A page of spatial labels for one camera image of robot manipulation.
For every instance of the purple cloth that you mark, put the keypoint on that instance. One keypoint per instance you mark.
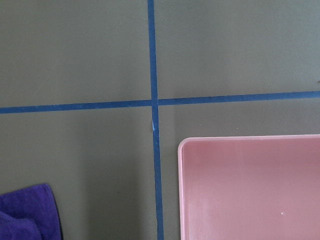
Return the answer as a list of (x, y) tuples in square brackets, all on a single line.
[(30, 214)]

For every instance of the pink plastic box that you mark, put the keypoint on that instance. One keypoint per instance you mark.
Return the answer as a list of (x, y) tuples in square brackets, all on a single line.
[(249, 187)]

